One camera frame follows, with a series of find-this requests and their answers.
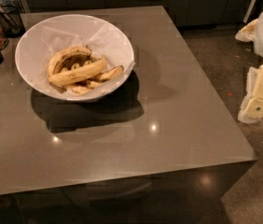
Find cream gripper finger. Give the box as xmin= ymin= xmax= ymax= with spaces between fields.
xmin=238 ymin=64 xmax=263 ymax=124
xmin=235 ymin=19 xmax=258 ymax=42

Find yellow banana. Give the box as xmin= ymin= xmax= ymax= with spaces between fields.
xmin=48 ymin=59 xmax=107 ymax=86

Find white bowl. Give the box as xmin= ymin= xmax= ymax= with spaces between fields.
xmin=14 ymin=13 xmax=136 ymax=103

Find banana peel pieces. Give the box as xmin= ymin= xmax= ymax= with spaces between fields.
xmin=62 ymin=65 xmax=124 ymax=95

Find curved banana peel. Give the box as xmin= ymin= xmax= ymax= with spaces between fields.
xmin=47 ymin=46 xmax=91 ymax=77

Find white paper liner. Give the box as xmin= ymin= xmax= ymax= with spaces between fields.
xmin=35 ymin=21 xmax=135 ymax=102

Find black wire mesh basket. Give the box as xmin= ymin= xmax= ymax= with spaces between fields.
xmin=0 ymin=3 xmax=25 ymax=38

